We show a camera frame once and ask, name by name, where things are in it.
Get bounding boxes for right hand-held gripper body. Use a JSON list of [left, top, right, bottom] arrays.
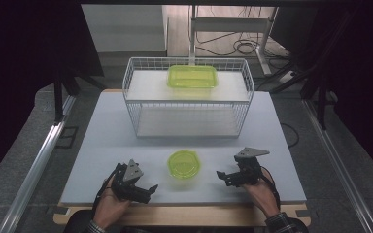
[[233, 147, 271, 187]]

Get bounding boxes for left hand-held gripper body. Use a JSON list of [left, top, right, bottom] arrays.
[[111, 158, 153, 205]]

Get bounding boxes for round clear container green lid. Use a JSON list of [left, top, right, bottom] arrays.
[[166, 149, 202, 181]]

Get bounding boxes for white wire basket rack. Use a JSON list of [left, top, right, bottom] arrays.
[[121, 56, 255, 140]]

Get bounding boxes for rectangular clear container green lid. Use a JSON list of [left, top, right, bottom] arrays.
[[166, 64, 220, 98]]

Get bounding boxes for person's left hand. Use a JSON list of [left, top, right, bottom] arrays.
[[92, 177, 132, 231]]

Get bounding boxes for person's right hand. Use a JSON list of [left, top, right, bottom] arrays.
[[241, 168, 281, 218]]

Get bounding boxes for white power strip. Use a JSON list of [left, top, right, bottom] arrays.
[[277, 70, 298, 85]]

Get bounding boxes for black metal stand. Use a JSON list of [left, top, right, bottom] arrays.
[[52, 62, 106, 125]]

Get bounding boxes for white cabinet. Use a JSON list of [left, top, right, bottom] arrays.
[[81, 4, 169, 58]]

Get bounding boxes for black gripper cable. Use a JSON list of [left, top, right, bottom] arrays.
[[91, 163, 124, 221], [259, 165, 282, 211]]

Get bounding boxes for thin black floor cable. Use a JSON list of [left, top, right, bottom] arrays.
[[280, 121, 301, 149]]

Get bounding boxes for aluminium floor rail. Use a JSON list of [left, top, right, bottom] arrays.
[[301, 98, 373, 233], [0, 94, 78, 233]]

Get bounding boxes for tangle of black floor cables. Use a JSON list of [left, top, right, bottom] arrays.
[[194, 30, 290, 60]]

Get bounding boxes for white desk frame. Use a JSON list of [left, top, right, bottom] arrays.
[[188, 4, 280, 78]]

